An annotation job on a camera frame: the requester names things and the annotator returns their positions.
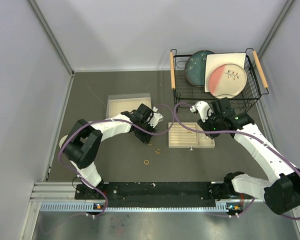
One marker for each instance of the aluminium frame rail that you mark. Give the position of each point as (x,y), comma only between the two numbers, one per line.
(53,192)

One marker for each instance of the beige velvet jewelry tray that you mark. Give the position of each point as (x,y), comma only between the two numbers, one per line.
(180,137)

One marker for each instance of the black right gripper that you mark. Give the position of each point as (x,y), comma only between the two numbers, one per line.
(204,125)

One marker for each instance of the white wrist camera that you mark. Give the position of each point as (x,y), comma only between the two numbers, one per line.
(203,109)
(155,117)

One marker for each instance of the left wooden rack handle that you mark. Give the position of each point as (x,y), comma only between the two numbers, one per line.
(172,71)

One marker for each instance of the yellow mug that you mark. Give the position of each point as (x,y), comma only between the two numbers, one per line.
(62,140)

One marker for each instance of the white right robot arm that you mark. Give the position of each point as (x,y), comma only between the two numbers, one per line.
(281,190)

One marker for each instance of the right wooden rack handle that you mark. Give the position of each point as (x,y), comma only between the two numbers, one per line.
(260,70)

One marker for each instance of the dark green round plate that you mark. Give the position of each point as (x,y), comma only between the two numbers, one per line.
(195,68)

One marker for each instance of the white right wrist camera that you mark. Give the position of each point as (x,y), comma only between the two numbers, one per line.
(203,109)

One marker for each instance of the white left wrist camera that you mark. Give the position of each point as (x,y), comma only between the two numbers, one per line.
(155,117)

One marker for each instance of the clear lidded beige box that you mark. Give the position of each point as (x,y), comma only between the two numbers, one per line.
(126,102)

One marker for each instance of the black wire dish rack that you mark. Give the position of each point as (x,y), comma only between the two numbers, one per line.
(184,92)

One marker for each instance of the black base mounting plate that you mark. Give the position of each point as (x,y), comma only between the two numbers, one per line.
(159,194)

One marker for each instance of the pink and cream round plate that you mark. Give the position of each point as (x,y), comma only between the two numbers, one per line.
(227,81)

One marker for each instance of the wooden rack handle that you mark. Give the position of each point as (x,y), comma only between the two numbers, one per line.
(172,71)
(260,70)

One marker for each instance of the white square plate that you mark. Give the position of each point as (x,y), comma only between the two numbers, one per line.
(215,60)

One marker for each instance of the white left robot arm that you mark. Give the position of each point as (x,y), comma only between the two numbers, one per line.
(82,144)

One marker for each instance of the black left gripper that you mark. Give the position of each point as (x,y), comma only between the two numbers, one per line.
(144,138)

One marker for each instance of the blue slotted cable duct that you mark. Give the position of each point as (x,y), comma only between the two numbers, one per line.
(220,207)

